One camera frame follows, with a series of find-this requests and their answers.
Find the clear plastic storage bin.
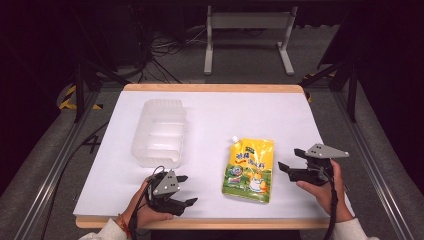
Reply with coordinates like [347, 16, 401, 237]
[130, 98, 188, 170]

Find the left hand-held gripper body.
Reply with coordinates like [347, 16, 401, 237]
[146, 169, 186, 217]

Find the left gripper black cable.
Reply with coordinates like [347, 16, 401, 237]
[128, 165, 166, 240]

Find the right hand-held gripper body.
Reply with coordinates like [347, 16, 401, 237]
[289, 143, 350, 187]

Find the bundle of floor cables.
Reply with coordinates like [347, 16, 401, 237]
[129, 6, 214, 84]

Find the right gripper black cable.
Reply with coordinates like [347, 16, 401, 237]
[321, 159, 340, 240]

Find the yellow black hazard tape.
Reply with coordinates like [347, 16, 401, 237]
[58, 84, 104, 111]

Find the person's right hand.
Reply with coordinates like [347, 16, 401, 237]
[295, 159, 354, 224]

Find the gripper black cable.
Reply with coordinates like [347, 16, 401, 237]
[321, 159, 340, 240]
[128, 165, 166, 240]

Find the person's left hand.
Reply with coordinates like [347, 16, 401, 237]
[120, 179, 175, 230]

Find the black floor cable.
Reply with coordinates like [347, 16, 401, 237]
[39, 121, 110, 240]

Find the black tripod stand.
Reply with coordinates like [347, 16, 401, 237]
[68, 6, 132, 124]
[298, 58, 359, 124]

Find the red string bracelet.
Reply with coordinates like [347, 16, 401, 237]
[117, 213, 132, 240]

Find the yellow spouted refill pouch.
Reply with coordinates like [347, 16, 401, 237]
[221, 135, 275, 204]

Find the white table mat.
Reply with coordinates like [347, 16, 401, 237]
[72, 90, 355, 220]

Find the grey metal stand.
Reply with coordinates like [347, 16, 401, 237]
[203, 5, 299, 76]

